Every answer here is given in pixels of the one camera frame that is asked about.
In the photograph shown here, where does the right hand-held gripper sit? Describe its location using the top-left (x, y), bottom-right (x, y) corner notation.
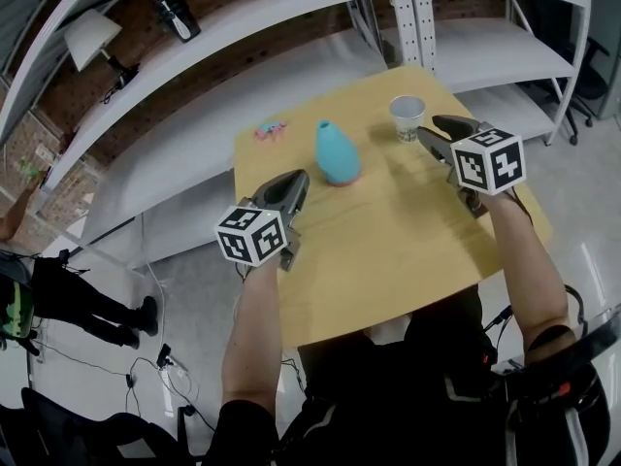
top-left (415, 113), bottom-right (529, 221)

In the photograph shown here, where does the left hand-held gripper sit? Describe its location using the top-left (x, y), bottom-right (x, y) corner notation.
top-left (213, 168), bottom-right (312, 273)

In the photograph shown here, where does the clear plastic cup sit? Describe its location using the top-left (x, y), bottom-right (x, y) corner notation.
top-left (388, 94), bottom-right (427, 145)

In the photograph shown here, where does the light blue plastic bottle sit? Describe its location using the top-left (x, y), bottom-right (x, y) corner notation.
top-left (314, 118), bottom-right (363, 188)

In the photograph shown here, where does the person's left forearm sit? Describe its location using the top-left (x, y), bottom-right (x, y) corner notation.
top-left (221, 261), bottom-right (286, 411)

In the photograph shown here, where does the person's right forearm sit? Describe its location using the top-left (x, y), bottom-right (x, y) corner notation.
top-left (476, 188), bottom-right (572, 354)

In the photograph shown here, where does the small pink blue object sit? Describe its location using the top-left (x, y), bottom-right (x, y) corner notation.
top-left (254, 120), bottom-right (289, 143)

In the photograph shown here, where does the green plastic bottle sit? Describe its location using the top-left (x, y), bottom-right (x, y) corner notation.
top-left (18, 157), bottom-right (48, 184)

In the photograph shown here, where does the narrow white metal shelf unit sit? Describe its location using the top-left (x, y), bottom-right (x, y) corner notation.
top-left (387, 0), bottom-right (594, 148)

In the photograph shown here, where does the wide white metal shelf unit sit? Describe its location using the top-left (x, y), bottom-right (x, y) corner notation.
top-left (0, 0), bottom-right (423, 274)

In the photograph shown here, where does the black office chair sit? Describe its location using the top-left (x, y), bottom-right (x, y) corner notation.
top-left (546, 35), bottom-right (611, 147)
top-left (0, 385), bottom-right (196, 466)

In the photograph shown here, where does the white refrigerator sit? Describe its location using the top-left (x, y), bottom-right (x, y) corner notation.
top-left (598, 0), bottom-right (621, 121)

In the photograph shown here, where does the white power strip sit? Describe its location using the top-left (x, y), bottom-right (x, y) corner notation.
top-left (159, 356), bottom-right (191, 403)

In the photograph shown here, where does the person's black clothing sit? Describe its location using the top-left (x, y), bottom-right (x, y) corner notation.
top-left (202, 283), bottom-right (613, 466)

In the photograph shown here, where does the black chest-mounted device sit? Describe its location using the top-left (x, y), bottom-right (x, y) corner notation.
top-left (492, 308), bottom-right (621, 376)

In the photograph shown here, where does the white shade table lamp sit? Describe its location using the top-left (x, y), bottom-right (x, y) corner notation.
top-left (63, 8), bottom-right (143, 90)

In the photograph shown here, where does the white floor cable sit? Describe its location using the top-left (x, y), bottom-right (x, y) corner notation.
top-left (142, 258), bottom-right (169, 349)

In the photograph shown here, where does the black floor cable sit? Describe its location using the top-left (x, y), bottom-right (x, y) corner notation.
top-left (123, 355), bottom-right (215, 437)

